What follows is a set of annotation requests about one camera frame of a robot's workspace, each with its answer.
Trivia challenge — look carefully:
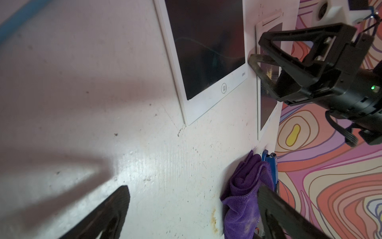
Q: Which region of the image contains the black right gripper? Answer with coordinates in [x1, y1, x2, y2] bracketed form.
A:
[248, 24, 382, 146]

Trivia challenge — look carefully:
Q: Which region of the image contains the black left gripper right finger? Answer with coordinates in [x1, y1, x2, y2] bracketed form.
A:
[258, 186, 328, 239]

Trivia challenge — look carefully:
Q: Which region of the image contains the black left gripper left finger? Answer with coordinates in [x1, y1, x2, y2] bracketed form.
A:
[61, 185, 130, 239]

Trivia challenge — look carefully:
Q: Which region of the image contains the purple microfiber cloth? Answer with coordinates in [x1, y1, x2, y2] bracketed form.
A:
[220, 151, 274, 239]

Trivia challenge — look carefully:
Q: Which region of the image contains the blue white drawing tablet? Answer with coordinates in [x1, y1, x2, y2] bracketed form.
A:
[1, 0, 52, 44]

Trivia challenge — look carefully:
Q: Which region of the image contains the blue black tape roll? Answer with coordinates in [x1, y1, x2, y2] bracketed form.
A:
[262, 150, 280, 195]

